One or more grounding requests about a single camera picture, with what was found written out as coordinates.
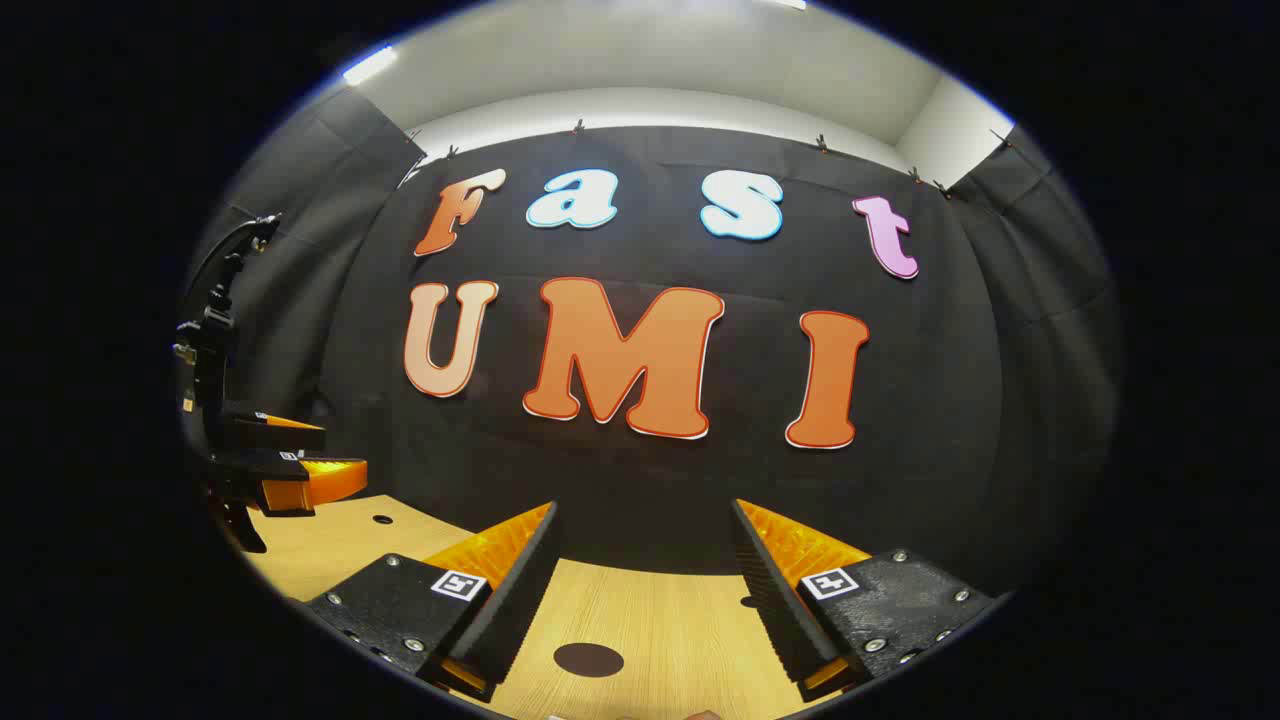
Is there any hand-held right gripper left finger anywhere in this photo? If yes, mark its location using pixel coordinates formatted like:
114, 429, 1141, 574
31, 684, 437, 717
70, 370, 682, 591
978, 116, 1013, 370
300, 502, 561, 703

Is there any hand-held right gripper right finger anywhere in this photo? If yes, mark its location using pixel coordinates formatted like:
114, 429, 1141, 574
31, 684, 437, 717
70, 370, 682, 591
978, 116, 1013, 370
730, 498, 1001, 701

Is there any dark brown round coaster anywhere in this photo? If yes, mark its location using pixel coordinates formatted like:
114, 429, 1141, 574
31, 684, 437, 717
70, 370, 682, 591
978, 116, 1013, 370
553, 642, 626, 679

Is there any wooden desktop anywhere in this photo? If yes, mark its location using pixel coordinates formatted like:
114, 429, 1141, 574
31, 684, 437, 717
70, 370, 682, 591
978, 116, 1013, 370
240, 494, 861, 720

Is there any black backdrop cloth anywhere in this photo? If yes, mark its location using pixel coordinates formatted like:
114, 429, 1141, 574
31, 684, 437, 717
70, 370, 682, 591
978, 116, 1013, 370
180, 88, 1121, 601

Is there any ceiling light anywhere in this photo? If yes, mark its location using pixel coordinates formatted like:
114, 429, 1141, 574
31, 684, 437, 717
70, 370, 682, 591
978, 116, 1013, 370
342, 45, 399, 87

